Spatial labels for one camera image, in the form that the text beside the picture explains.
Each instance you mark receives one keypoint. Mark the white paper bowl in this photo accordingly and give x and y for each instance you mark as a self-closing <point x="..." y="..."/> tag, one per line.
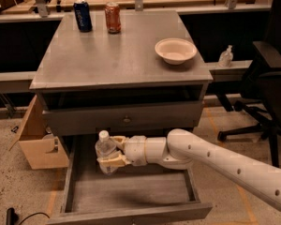
<point x="175" y="51"/>

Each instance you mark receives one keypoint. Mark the grey wooden drawer cabinet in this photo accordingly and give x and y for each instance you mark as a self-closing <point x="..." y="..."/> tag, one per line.
<point x="93" y="69"/>

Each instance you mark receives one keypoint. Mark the orange soda can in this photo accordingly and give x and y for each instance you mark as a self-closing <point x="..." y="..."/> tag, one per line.
<point x="112" y="15"/>

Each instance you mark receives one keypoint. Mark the black floor plug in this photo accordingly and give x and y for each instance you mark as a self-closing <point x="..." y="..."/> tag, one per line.
<point x="12" y="217"/>

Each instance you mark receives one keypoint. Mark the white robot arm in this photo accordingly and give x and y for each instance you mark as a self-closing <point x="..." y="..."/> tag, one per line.
<point x="177" y="151"/>

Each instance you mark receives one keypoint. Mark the closed grey top drawer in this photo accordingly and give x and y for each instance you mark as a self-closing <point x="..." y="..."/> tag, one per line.
<point x="143" y="117"/>

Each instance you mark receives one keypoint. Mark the blue soda can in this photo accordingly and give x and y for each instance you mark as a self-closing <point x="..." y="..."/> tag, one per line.
<point x="82" y="15"/>

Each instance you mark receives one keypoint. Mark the clear plastic water bottle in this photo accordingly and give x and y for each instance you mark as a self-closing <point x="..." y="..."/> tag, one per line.
<point x="105" y="146"/>

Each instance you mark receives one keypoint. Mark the black office chair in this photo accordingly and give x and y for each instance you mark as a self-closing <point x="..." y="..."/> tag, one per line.
<point x="262" y="82"/>

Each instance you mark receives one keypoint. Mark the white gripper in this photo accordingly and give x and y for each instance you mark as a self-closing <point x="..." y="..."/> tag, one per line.
<point x="135" y="150"/>

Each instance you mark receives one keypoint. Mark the round metal drawer knob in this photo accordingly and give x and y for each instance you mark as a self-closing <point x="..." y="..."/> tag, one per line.
<point x="126" y="120"/>

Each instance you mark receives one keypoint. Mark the open grey middle drawer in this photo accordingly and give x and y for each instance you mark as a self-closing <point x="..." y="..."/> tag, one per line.
<point x="134" y="195"/>

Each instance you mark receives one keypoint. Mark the open cardboard box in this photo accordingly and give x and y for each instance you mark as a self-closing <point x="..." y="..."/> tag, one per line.
<point x="40" y="147"/>

